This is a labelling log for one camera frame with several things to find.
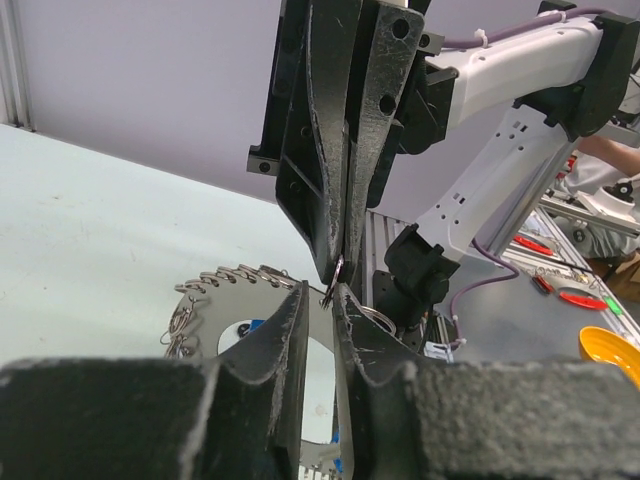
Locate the person in background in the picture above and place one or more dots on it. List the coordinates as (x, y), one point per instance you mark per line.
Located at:
(606, 175)

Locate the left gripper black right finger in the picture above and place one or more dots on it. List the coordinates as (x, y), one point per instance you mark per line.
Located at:
(406, 416)

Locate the silver disc keyring organiser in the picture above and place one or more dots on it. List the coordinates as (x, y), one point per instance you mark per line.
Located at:
(204, 323)

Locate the white device on bench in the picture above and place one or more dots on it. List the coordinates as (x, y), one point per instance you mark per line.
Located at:
(611, 200)

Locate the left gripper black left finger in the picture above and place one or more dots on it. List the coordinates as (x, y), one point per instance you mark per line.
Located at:
(235, 416)

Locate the red tool handles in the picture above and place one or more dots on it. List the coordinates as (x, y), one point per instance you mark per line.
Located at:
(554, 276)

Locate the blue tag with silver key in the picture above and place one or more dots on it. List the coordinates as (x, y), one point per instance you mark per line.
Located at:
(248, 327)

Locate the aluminium frame left post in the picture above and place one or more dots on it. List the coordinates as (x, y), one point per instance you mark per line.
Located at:
(15, 90)

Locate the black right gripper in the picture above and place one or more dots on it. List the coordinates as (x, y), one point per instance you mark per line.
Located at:
(345, 99)

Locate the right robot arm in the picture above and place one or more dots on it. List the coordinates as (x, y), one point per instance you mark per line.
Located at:
(562, 76)

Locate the yellow bowl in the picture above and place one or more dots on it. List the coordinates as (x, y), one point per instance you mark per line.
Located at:
(603, 346)

